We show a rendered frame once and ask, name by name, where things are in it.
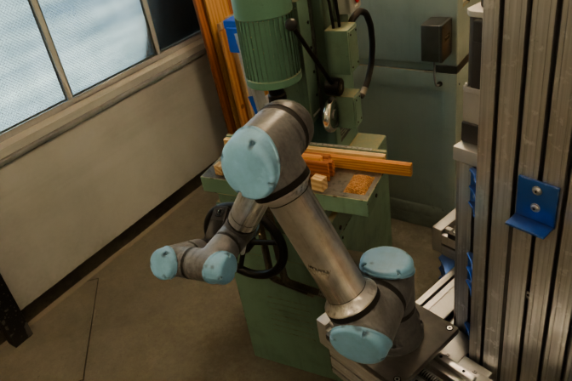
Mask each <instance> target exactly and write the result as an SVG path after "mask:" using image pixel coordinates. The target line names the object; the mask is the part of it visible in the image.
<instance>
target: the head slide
mask: <svg viewBox="0 0 572 381"><path fill-rule="evenodd" d="M292 5H293V12H294V19H295V20H296V21H297V23H298V26H297V29H298V31H299V32H300V34H301V35H302V36H303V38H304V39H305V40H306V42H307V44H308V45H309V47H310V48H311V50H312V52H313V46H312V33H311V26H310V19H309V12H308V4H307V0H292ZM297 43H298V49H299V56H300V68H301V73H302V78H301V79H300V80H299V81H298V82H297V83H295V84H294V85H291V86H289V87H287V88H284V91H285V92H286V94H287V100H293V101H295V102H297V103H300V104H301V105H303V106H304V107H305V108H306V109H307V110H308V112H309V113H310V115H311V117H312V120H313V123H314V122H315V121H316V120H317V119H318V117H319V116H320V115H321V109H320V111H319V112H318V114H317V115H316V116H313V115H314V114H315V113H316V111H317V110H318V109H319V108H320V102H319V95H318V87H317V74H316V67H315V62H314V61H313V59H312V58H311V56H310V55H309V54H308V53H307V51H306V50H305V48H304V47H303V45H302V44H301V42H300V41H299V39H298V38H297Z"/></svg>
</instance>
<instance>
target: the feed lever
mask: <svg viewBox="0 0 572 381"><path fill-rule="evenodd" d="M297 26H298V23H297V21H296V20H295V19H294V18H289V19H287V20H286V21H285V28H286V29H287V30H288V31H293V33H294V34H295V35H296V36H297V38H298V39H299V41H300V42H301V44H302V45H303V47H304V48H305V50H306V51H307V53H308V54H309V55H310V56H311V58H312V59H313V61H314V62H315V64H316V65H317V67H318V68H319V70H320V71H321V72H322V73H323V75H324V76H325V78H326V80H325V83H324V92H325V93H326V95H331V96H341V95H342V94H343V92H344V81H343V79H342V78H339V77H330V76H329V74H328V73H327V72H326V70H325V69H324V68H323V66H322V64H321V63H320V61H319V60H318V58H317V57H316V55H315V54H314V53H313V52H312V50H311V48H310V47H309V45H308V44H307V42H306V40H305V39H304V38H303V36H302V35H301V34H300V32H299V31H298V29H297Z"/></svg>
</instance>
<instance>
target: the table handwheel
mask: <svg viewBox="0 0 572 381"><path fill-rule="evenodd" d="M233 203H234V202H223V203H220V204H218V205H216V206H226V207H229V208H230V209H232V205H233ZM214 208H215V206H214V207H212V208H211V209H210V210H209V211H208V213H207V215H206V217H205V220H204V224H203V229H204V235H205V234H206V231H207V229H208V226H209V221H210V219H211V216H212V213H213V211H214ZM260 224H262V225H263V226H264V227H265V228H266V229H267V230H268V231H269V233H270V234H271V235H272V237H273V239H274V240H259V239H256V237H257V235H258V234H259V231H257V232H256V234H255V236H254V238H253V239H252V240H250V241H249V243H248V244H247V245H246V250H245V253H249V252H250V250H251V249H252V248H253V246H254V245H271V246H277V249H278V261H277V263H276V264H275V265H274V266H273V267H272V268H271V269H269V270H253V269H250V268H247V267H245V266H243V263H244V258H245V254H244V255H241V254H240V258H239V263H237V273H238V274H240V275H243V276H247V277H249V278H254V279H269V278H272V277H274V276H277V275H278V274H280V273H281V272H282V271H283V269H284V268H285V266H286V264H287V261H288V248H287V244H286V241H285V240H284V238H283V235H282V233H281V231H280V230H279V229H278V228H277V227H276V225H275V224H274V223H273V222H272V221H271V220H270V219H269V218H268V217H266V216H265V215H263V217H262V219H261V221H260Z"/></svg>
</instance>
